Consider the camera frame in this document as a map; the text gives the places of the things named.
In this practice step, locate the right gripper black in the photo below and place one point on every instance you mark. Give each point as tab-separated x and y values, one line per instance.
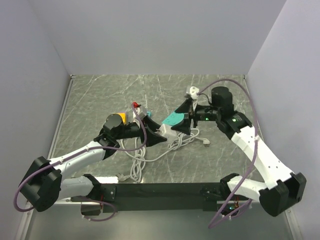
184	126

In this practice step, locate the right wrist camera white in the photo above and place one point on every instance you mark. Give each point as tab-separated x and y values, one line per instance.
192	92

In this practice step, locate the teal triangular power strip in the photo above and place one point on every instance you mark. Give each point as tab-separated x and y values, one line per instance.
173	118

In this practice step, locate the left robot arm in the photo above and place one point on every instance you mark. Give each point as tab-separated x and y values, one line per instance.
49	180

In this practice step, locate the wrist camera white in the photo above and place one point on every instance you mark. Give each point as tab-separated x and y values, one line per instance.
192	92
139	111

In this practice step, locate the white cube socket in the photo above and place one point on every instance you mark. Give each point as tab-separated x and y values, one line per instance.
166	132

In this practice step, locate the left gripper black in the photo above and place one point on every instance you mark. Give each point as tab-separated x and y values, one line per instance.
152	139

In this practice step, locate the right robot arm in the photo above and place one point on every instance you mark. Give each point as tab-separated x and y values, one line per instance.
280	189

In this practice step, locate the black base beam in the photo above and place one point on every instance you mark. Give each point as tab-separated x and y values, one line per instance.
161	196

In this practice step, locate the yellow cube socket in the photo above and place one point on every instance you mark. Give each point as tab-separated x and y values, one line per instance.
124	117

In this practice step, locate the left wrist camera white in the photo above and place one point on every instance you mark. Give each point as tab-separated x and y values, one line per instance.
139	111

